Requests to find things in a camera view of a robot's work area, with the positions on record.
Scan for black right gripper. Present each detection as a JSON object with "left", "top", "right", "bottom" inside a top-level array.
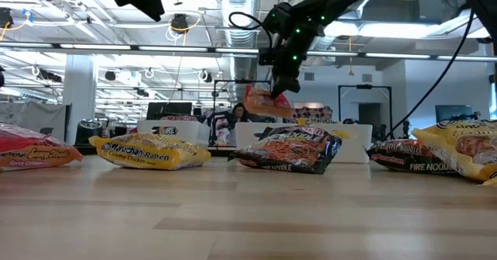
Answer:
[{"left": 259, "top": 2, "right": 323, "bottom": 100}]

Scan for red Saucy Noodles pack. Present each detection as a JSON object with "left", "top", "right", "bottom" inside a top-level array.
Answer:
[
  {"left": 0, "top": 122, "right": 84, "bottom": 172},
  {"left": 243, "top": 83, "right": 294, "bottom": 118}
]

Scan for black Fire Noodle pack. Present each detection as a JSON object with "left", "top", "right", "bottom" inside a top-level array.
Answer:
[
  {"left": 228, "top": 125, "right": 343, "bottom": 175},
  {"left": 366, "top": 137, "right": 461, "bottom": 175}
]

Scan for dotted patterned panel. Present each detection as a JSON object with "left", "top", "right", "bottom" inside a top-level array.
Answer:
[{"left": 282, "top": 105, "right": 334, "bottom": 123}]

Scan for person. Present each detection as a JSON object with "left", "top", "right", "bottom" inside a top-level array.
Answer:
[{"left": 217, "top": 102, "right": 253, "bottom": 147}]

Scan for white plastic bin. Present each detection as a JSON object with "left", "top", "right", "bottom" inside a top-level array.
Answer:
[
  {"left": 235, "top": 122, "right": 311, "bottom": 151},
  {"left": 308, "top": 123, "right": 374, "bottom": 164},
  {"left": 136, "top": 119, "right": 210, "bottom": 149}
]

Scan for white pillar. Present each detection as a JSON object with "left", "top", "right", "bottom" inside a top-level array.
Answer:
[{"left": 63, "top": 54, "right": 97, "bottom": 144}]

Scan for round black bin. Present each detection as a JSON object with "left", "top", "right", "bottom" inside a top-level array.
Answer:
[{"left": 75, "top": 119, "right": 104, "bottom": 147}]

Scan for grey partition panel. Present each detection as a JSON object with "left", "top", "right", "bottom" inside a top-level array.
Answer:
[{"left": 0, "top": 102, "right": 73, "bottom": 140}]

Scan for dark screen on stand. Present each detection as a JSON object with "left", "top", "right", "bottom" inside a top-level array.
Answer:
[{"left": 434, "top": 104, "right": 474, "bottom": 123}]

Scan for black metal stand frame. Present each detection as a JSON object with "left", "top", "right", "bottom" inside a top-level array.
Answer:
[
  {"left": 337, "top": 84, "right": 393, "bottom": 137},
  {"left": 212, "top": 79, "right": 273, "bottom": 116}
]

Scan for silver ventilation duct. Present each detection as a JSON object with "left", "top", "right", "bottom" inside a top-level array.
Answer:
[{"left": 217, "top": 0, "right": 259, "bottom": 102}]

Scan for black aluminium table frame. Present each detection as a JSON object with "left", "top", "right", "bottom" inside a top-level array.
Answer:
[{"left": 73, "top": 143, "right": 253, "bottom": 157}]

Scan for long black cable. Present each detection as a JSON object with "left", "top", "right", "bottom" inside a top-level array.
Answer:
[{"left": 382, "top": 7, "right": 477, "bottom": 141}]

